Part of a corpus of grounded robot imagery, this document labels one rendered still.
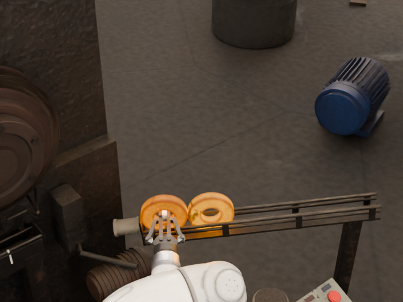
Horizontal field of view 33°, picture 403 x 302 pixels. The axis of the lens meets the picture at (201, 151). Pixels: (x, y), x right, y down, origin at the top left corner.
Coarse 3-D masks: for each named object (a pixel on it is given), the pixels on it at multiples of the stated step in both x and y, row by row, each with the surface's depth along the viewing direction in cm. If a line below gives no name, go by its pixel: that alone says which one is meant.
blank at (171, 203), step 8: (152, 200) 224; (160, 200) 223; (168, 200) 223; (176, 200) 225; (144, 208) 225; (152, 208) 225; (160, 208) 225; (168, 208) 225; (176, 208) 225; (184, 208) 226; (144, 216) 227; (152, 216) 227; (176, 216) 228; (184, 216) 228; (144, 224) 230; (184, 224) 231
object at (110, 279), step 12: (132, 252) 241; (144, 252) 242; (108, 264) 237; (144, 264) 240; (96, 276) 233; (108, 276) 233; (120, 276) 235; (132, 276) 237; (144, 276) 241; (96, 288) 233; (108, 288) 232; (96, 300) 238
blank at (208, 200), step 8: (208, 192) 226; (216, 192) 227; (192, 200) 228; (200, 200) 225; (208, 200) 224; (216, 200) 225; (224, 200) 225; (192, 208) 226; (200, 208) 226; (208, 208) 227; (216, 208) 227; (224, 208) 227; (232, 208) 227; (192, 216) 229; (200, 216) 229; (208, 216) 233; (216, 216) 232; (224, 216) 229; (232, 216) 230; (192, 224) 231; (200, 224) 231
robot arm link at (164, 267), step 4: (160, 264) 206; (164, 264) 205; (168, 264) 205; (172, 264) 206; (156, 268) 205; (160, 268) 204; (164, 268) 204; (168, 268) 204; (172, 268) 204; (152, 272) 206; (156, 272) 204
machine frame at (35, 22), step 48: (0, 0) 189; (48, 0) 198; (0, 48) 196; (48, 48) 206; (96, 48) 218; (96, 96) 228; (96, 144) 234; (48, 192) 228; (96, 192) 243; (48, 240) 240; (96, 240) 256; (0, 288) 236; (48, 288) 252
